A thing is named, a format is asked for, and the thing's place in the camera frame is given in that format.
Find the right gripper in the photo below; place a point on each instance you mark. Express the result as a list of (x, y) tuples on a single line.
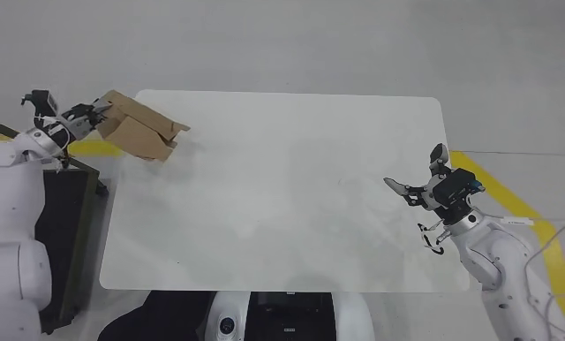
[(462, 221)]

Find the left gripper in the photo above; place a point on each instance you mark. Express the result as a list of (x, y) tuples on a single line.
[(66, 128)]

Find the small brown carton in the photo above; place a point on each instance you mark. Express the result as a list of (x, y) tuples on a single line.
[(141, 131)]

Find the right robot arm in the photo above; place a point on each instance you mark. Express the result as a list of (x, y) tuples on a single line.
[(499, 270)]

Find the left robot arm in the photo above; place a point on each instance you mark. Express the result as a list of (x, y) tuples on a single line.
[(20, 261)]

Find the robot body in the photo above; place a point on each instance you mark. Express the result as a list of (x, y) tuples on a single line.
[(282, 316)]

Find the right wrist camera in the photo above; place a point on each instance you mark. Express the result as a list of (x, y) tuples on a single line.
[(455, 188)]

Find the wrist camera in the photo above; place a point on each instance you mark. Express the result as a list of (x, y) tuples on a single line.
[(45, 102), (455, 188)]

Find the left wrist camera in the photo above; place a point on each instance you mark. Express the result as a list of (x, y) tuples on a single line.
[(45, 102)]

